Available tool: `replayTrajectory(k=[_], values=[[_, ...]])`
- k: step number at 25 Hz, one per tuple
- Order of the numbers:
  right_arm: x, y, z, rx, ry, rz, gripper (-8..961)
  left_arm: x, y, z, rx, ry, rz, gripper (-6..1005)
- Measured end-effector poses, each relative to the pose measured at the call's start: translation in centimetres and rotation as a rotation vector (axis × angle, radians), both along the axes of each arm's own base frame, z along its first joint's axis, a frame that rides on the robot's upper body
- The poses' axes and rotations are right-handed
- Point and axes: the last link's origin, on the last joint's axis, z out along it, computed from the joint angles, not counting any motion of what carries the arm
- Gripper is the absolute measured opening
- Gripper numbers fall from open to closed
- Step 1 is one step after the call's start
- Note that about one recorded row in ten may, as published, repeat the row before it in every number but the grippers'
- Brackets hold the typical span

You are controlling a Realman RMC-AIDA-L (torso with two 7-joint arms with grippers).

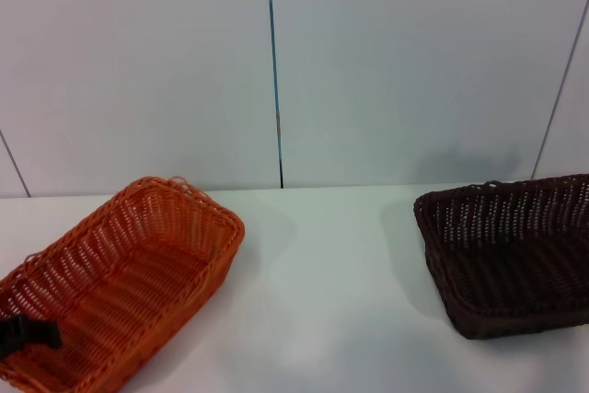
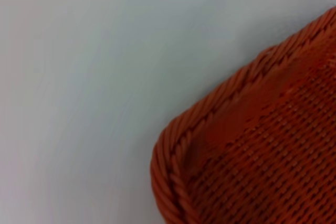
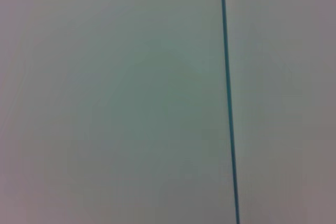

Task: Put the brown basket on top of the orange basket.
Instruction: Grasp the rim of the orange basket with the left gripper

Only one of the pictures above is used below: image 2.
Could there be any orange woven plastic basket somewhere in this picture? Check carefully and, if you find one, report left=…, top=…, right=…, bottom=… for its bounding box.
left=150, top=6, right=336, bottom=224

